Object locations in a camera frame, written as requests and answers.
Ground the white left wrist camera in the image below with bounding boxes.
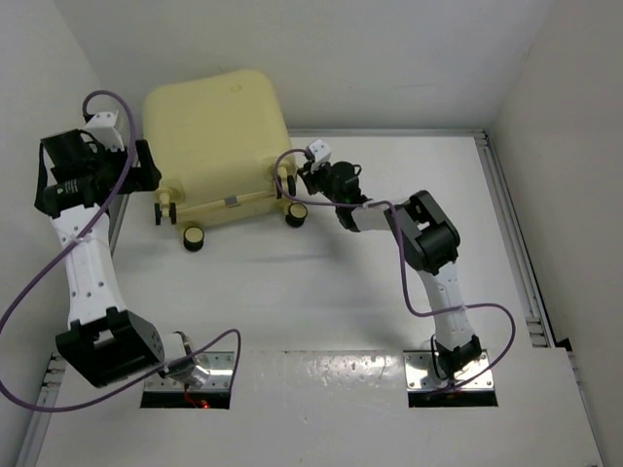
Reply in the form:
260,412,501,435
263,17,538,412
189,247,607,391
84,111,126,152

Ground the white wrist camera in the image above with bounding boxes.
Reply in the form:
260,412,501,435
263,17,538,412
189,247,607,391
306,139,332,163
84,111,126,152

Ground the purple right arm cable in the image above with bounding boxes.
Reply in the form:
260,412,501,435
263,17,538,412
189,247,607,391
273,148,517,390

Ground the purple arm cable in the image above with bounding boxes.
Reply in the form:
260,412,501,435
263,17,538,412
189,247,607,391
273,148,517,390
0,90,242,413

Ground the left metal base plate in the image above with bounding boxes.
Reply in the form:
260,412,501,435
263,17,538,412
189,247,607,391
143,352,236,392

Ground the metal base plate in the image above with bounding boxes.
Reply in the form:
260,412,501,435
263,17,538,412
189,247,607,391
143,352,236,392
403,350,495,394

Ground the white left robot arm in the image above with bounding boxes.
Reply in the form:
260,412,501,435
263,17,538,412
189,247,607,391
34,127,210,388

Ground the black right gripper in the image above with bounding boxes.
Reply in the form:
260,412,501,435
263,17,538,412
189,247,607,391
298,158,343,207

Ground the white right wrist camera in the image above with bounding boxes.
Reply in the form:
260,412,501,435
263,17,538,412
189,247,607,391
306,139,332,163

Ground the pale yellow suitcase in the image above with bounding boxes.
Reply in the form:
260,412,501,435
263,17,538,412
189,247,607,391
142,69,308,252

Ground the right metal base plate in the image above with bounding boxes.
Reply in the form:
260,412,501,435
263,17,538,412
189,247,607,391
403,350,495,394

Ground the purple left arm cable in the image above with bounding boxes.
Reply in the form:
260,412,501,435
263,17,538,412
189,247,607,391
0,90,242,413

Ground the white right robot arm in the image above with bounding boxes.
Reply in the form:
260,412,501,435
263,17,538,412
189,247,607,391
299,160,482,380

